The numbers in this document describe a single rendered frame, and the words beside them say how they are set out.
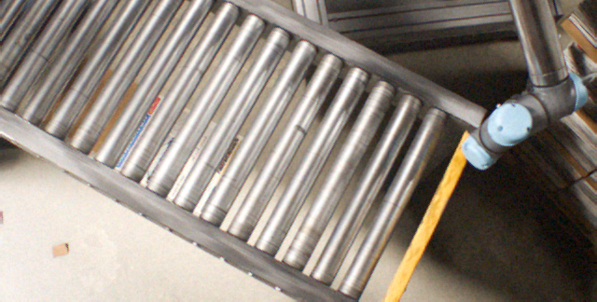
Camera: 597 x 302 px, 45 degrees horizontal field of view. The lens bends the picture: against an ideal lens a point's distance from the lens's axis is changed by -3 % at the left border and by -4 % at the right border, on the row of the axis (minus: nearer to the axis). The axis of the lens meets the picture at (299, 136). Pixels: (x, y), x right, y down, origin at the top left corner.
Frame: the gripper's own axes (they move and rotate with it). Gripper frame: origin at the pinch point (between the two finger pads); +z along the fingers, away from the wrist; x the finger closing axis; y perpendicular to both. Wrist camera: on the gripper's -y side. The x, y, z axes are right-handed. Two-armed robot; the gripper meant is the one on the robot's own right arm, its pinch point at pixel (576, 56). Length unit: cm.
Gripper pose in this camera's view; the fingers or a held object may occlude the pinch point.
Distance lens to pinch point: 173.3
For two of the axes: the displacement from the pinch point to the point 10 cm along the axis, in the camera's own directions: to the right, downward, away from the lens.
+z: 7.4, -6.5, 2.0
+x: -6.7, -7.2, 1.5
